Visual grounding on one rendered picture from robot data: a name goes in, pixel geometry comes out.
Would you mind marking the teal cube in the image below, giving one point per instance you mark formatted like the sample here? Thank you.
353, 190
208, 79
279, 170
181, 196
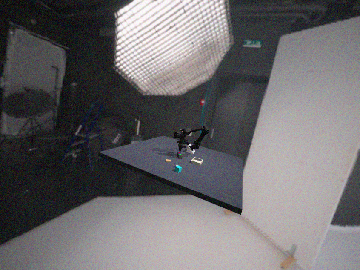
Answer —
178, 169

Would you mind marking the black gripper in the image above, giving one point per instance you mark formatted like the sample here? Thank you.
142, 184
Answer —
181, 144

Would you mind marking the beige shallow tray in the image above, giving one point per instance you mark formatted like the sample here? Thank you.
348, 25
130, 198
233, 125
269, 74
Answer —
196, 161

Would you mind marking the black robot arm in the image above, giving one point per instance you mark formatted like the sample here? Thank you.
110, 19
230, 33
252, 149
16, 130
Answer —
187, 131

